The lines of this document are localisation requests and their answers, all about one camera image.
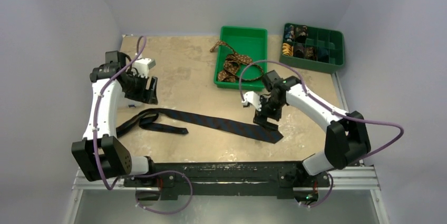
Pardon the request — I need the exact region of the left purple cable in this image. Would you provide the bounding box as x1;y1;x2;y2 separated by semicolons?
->
91;36;194;216

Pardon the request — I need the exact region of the purple cable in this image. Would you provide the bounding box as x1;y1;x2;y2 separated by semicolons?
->
238;60;405;209
91;36;194;216

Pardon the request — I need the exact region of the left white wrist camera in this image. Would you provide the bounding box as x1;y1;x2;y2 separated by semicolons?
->
132;58;156;79

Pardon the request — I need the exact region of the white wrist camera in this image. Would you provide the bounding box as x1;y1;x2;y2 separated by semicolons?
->
132;58;156;79
241;91;262;111

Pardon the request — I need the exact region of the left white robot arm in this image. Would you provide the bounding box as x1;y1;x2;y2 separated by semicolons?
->
71;51;158;187

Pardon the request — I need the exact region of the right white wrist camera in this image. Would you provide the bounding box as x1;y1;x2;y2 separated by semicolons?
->
241;91;262;111

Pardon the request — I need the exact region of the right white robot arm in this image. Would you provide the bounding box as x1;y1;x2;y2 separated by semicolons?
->
242;71;371;186

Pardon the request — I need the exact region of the navy rolled tie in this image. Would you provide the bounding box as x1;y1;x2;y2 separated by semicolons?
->
317;47;329;63

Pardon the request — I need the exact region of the dark navy striped tie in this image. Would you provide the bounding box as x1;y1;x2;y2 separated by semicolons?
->
116;108;283;144

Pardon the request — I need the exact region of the dark green compartment organizer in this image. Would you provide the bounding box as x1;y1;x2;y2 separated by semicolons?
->
279;23;345;74

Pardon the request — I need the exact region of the brown patterned tie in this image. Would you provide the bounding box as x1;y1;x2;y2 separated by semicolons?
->
210;40;265;83

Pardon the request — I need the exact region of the black mounting base rail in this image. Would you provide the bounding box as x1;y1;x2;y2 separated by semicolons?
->
123;161;331;202

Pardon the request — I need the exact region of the orange striped rolled tie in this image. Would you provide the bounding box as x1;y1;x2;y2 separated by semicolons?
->
282;43;294;57

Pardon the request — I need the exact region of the blue patterned rolled tie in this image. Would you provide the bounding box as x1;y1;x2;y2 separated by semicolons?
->
284;24;295;42

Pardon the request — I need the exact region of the bright green plastic tray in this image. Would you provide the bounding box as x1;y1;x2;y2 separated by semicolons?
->
212;26;267;91

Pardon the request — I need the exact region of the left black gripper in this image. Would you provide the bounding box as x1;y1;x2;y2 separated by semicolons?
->
122;71;157;104

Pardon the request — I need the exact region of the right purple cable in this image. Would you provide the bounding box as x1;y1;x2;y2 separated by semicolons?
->
238;60;405;209

